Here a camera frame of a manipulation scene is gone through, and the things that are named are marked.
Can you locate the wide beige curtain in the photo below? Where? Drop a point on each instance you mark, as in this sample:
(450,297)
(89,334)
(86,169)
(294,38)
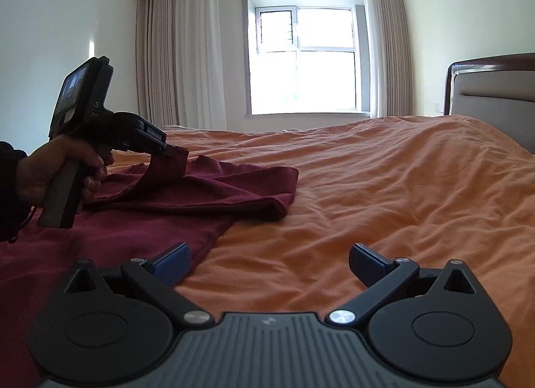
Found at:
(184,57)

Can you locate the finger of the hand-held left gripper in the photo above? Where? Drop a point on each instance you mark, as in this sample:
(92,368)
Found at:
(174,149)

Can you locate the narrow beige curtain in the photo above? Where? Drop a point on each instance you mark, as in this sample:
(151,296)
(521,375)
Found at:
(388,45)

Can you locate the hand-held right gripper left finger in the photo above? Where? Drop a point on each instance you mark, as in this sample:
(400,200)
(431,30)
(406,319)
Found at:
(171,263)

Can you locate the padded wooden bed headboard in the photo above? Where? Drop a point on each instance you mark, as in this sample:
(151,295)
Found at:
(493,95)

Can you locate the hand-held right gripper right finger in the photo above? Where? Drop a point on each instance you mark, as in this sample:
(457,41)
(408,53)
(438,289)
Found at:
(368,262)

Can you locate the maroon garment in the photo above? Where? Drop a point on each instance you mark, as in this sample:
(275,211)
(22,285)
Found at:
(167,195)

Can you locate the person's left hand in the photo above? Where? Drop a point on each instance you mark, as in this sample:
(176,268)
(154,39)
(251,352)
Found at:
(39,170)

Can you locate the white wall outlet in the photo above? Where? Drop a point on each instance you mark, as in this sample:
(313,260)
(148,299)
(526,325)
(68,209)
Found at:
(438,107)

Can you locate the orange bed sheet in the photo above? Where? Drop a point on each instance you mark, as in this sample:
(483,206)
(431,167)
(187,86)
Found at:
(376,187)

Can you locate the window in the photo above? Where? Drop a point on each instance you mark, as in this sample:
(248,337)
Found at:
(313,53)

